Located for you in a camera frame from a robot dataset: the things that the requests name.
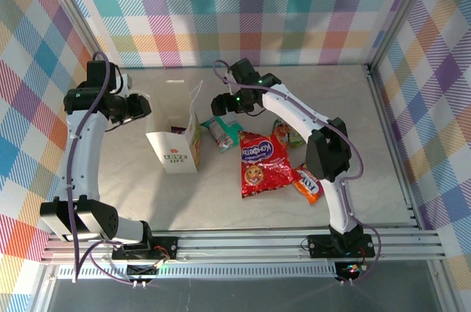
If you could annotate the orange Fox's candy bag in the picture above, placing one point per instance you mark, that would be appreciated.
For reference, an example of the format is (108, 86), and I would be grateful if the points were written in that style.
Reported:
(313, 199)

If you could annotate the yellow green snack packet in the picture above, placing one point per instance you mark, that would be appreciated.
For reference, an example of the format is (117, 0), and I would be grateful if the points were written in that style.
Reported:
(295, 139)

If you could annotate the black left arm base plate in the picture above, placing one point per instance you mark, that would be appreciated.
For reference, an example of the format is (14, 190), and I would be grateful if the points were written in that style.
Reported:
(165, 245)

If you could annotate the aluminium frame post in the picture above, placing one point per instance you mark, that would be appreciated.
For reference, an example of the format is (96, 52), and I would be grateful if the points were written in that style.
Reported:
(402, 10)
(76, 6)

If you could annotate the large red candy bag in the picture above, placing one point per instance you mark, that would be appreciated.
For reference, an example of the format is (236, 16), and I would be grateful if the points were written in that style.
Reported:
(263, 165)

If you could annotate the white paper bag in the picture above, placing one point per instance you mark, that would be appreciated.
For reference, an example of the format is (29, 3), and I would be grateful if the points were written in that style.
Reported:
(176, 146)

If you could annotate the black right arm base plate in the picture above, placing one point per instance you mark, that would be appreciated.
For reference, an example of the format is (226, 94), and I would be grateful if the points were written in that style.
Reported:
(320, 245)

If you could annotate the teal white snack packet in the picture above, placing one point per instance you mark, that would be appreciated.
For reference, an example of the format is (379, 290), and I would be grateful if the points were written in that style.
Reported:
(222, 135)

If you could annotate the small black controller board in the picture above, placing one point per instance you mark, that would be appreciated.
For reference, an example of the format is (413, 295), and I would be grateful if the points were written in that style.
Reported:
(141, 271)
(349, 271)

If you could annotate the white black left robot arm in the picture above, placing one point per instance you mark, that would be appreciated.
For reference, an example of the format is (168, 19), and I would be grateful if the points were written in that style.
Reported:
(82, 157)

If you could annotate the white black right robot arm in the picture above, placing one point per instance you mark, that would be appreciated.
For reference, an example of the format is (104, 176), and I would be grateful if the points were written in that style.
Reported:
(294, 109)

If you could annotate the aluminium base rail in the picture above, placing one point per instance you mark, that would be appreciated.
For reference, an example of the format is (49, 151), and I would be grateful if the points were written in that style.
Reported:
(239, 244)

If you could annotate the aluminium side rail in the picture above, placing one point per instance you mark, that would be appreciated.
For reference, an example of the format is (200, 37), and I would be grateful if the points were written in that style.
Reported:
(386, 124)

